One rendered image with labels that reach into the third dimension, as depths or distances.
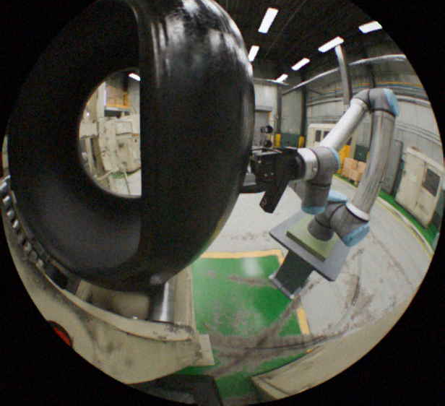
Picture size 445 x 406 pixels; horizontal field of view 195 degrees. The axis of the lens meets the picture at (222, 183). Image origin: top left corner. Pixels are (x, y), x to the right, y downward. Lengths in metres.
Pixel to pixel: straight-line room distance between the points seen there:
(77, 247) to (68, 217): 0.11
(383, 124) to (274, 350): 1.39
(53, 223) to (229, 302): 1.17
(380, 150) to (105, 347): 0.85
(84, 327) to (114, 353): 0.07
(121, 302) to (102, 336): 0.24
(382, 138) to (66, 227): 1.11
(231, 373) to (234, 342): 0.28
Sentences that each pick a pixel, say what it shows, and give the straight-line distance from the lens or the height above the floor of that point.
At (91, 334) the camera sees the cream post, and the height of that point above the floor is 1.01.
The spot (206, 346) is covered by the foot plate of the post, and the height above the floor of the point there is 0.01.
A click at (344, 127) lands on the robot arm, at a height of 1.24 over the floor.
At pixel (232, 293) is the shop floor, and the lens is 1.25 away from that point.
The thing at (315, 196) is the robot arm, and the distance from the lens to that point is 0.43.
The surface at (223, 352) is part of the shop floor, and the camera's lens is 1.17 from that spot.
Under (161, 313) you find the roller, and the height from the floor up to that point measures 0.92.
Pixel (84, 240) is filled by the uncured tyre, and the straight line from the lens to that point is 0.47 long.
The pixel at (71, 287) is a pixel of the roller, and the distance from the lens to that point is 0.45.
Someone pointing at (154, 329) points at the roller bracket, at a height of 0.95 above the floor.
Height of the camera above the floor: 1.17
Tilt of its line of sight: 23 degrees down
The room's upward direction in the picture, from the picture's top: straight up
